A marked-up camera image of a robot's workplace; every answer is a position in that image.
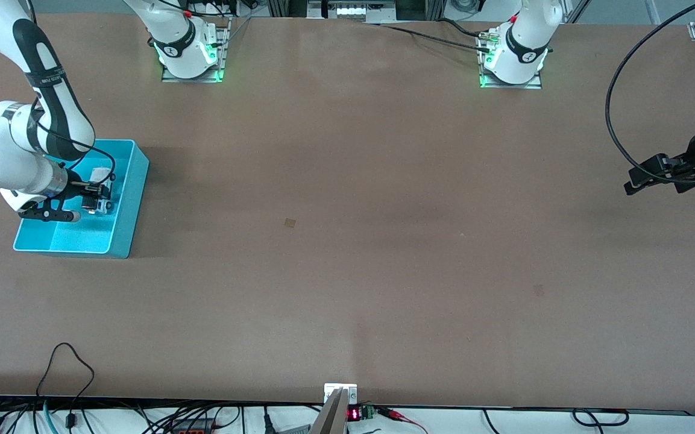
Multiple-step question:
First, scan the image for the white jeep toy black roof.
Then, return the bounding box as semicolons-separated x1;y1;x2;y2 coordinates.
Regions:
82;169;113;216

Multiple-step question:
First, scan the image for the teal plastic bin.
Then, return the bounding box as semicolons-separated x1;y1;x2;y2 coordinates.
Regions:
13;138;149;259

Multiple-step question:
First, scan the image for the metal control device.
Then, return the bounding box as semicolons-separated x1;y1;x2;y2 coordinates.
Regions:
308;0;397;25

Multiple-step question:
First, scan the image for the red clip lead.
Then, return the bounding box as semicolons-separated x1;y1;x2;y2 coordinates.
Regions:
377;407;429;434

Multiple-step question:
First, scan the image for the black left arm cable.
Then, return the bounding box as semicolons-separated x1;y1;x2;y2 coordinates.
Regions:
605;0;695;184

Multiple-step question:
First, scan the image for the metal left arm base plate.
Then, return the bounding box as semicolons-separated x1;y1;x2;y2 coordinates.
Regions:
479;27;542;90

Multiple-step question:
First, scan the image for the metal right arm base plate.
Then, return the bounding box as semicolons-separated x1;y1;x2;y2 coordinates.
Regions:
162;17;228;83

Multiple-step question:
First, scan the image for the thin black looped cable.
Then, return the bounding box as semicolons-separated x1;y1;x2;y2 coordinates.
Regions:
35;342;96;430

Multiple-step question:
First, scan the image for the short black table cable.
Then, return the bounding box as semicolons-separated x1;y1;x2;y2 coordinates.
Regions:
438;18;489;38

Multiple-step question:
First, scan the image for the black coiled floor cable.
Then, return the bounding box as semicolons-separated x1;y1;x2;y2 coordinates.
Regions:
571;408;630;427

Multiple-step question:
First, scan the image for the long black table cable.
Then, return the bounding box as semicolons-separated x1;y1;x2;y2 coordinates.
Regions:
377;23;492;54

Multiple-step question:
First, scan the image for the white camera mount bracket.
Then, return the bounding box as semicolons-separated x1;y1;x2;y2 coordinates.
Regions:
324;383;358;404

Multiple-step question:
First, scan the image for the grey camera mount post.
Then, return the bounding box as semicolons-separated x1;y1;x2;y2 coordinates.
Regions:
310;389;349;434

